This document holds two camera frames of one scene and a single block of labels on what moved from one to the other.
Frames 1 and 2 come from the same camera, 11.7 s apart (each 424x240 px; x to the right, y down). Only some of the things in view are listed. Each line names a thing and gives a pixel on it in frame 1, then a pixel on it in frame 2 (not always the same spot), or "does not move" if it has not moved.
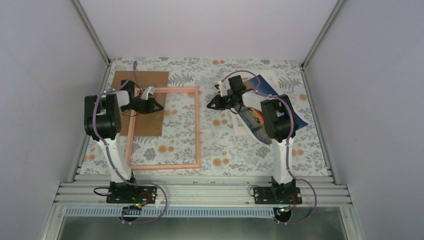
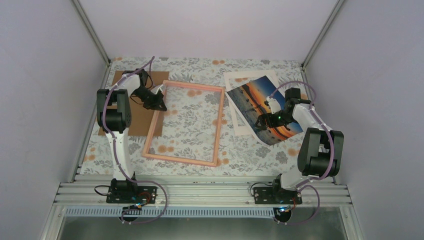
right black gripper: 217,99 -> 262,117
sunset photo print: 253,120 does not move
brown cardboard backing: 149,124 does not move
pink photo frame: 179,166 -> 155,117
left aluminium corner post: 90,30 does not move
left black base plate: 133,194 does not move
